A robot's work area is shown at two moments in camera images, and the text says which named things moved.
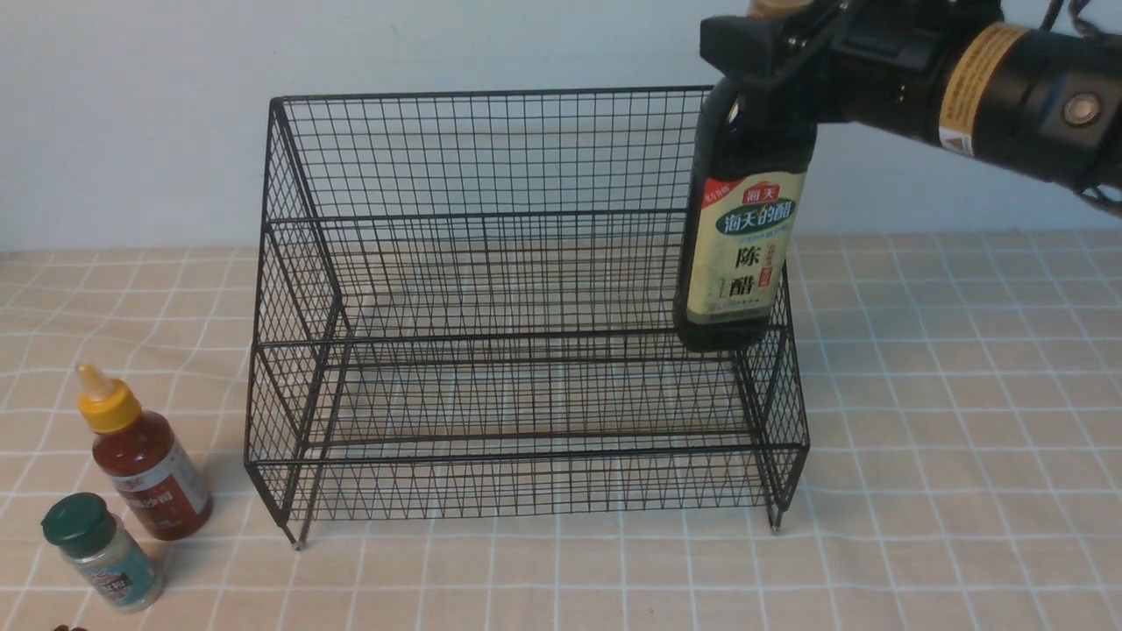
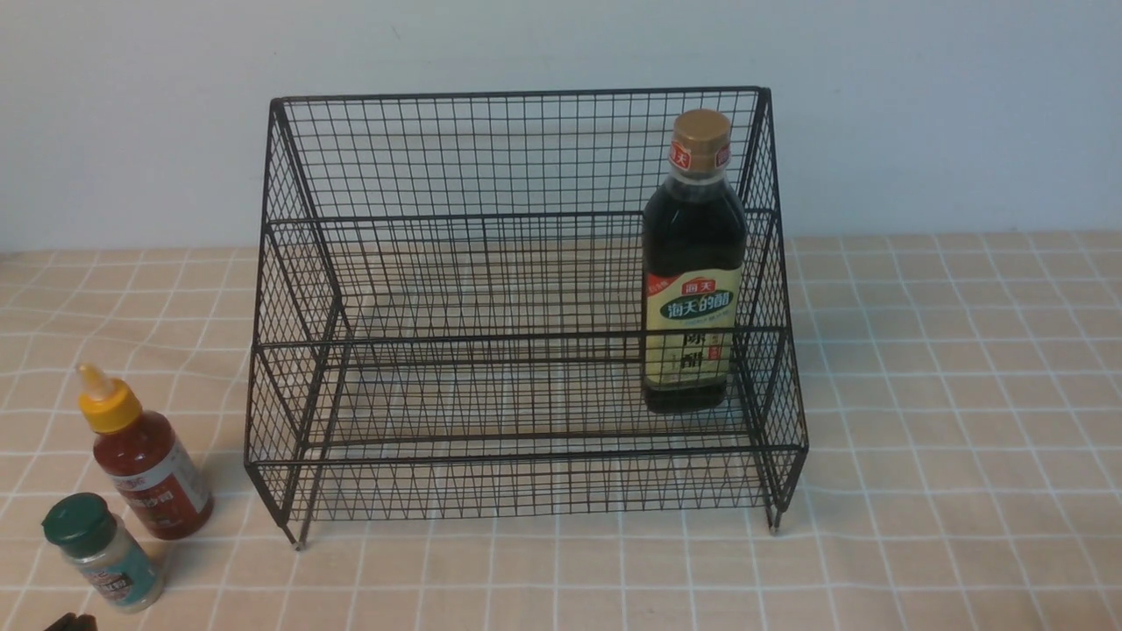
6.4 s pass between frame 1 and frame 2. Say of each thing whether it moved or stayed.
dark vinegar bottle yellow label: moved
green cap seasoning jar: stayed
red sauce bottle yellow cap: stayed
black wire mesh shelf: stayed
